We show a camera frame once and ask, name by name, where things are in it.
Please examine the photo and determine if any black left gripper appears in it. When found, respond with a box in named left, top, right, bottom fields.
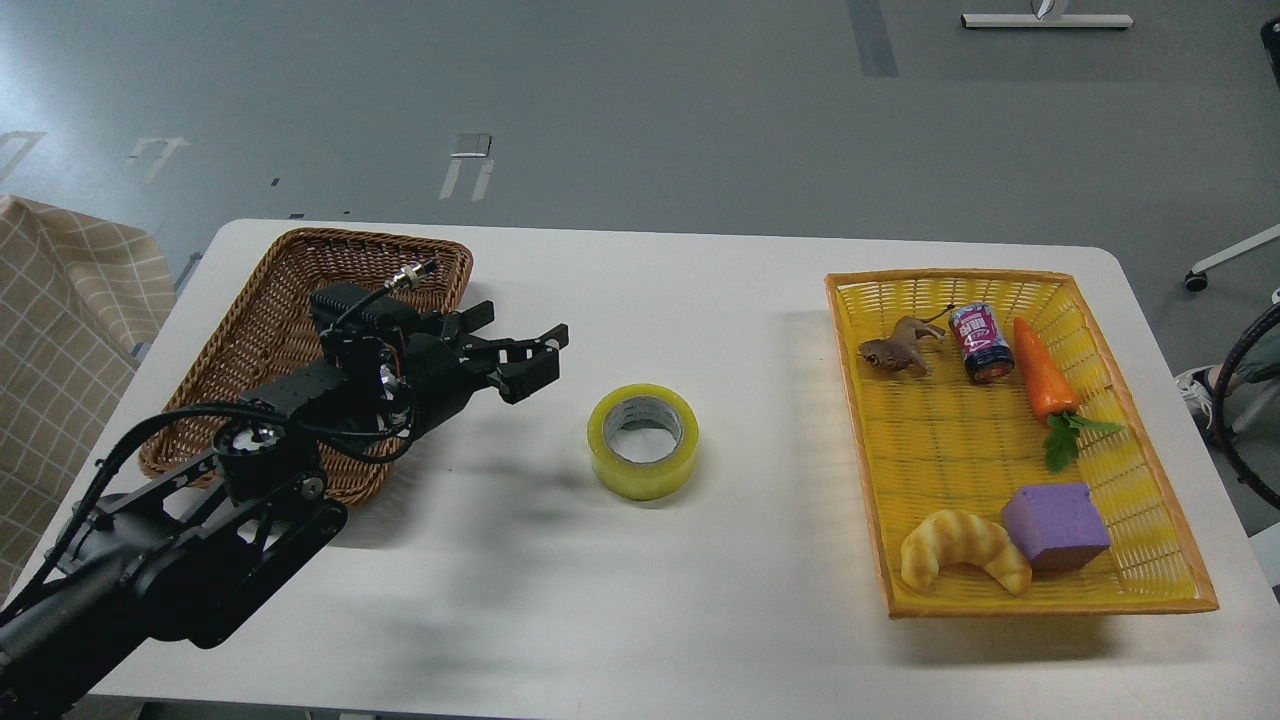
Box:
left=403, top=300, right=570, bottom=441

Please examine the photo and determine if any yellow tape roll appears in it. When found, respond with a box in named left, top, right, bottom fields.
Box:
left=585, top=383, right=701, bottom=502

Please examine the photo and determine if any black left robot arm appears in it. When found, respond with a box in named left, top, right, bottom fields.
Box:
left=3, top=259, right=570, bottom=719

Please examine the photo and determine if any brown wicker basket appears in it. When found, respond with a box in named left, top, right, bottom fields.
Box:
left=138, top=227, right=474, bottom=507

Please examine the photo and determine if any beige checkered cloth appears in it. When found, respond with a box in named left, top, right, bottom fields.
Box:
left=1, top=195, right=177, bottom=594

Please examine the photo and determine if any brown toy frog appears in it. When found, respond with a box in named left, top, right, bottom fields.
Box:
left=856, top=304, right=955, bottom=377

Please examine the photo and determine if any yellow plastic basket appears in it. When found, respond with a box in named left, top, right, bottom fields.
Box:
left=826, top=268, right=1219, bottom=619

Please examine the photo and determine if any toy croissant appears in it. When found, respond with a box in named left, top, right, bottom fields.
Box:
left=900, top=509, right=1033, bottom=596

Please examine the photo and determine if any small purple drink can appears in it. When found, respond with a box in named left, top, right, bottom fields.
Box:
left=948, top=302, right=1015, bottom=384

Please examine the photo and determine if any orange toy carrot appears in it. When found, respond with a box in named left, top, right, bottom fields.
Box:
left=1012, top=316, right=1125, bottom=473

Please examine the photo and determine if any white stand base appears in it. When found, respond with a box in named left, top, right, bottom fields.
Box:
left=960, top=13, right=1135, bottom=31

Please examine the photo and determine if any purple foam block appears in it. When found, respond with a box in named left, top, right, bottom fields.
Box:
left=1001, top=483, right=1111, bottom=571

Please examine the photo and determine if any white sneaker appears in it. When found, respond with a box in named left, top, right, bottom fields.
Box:
left=1174, top=365, right=1221, bottom=433

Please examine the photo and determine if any white chair leg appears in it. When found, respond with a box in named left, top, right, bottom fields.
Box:
left=1183, top=224, right=1279, bottom=293

